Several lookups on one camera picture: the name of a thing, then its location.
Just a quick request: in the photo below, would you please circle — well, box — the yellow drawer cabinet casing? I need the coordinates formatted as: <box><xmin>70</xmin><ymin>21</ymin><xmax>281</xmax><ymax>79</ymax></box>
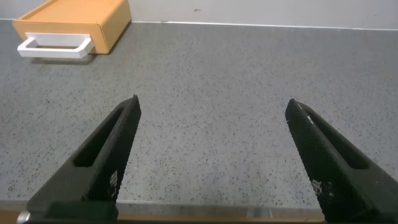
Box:
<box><xmin>12</xmin><ymin>0</ymin><xmax>132</xmax><ymax>55</ymax></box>

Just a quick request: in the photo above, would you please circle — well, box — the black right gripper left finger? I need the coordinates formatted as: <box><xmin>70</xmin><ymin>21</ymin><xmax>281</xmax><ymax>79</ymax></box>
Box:
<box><xmin>26</xmin><ymin>95</ymin><xmax>142</xmax><ymax>224</ymax></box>

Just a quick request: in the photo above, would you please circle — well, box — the yellow drawer with white handle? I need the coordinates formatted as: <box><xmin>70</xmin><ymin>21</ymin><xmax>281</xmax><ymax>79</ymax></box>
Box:
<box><xmin>17</xmin><ymin>30</ymin><xmax>104</xmax><ymax>60</ymax></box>

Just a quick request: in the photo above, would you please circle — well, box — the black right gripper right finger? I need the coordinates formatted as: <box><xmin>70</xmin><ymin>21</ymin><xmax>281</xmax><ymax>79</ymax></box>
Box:
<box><xmin>285</xmin><ymin>98</ymin><xmax>398</xmax><ymax>224</ymax></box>

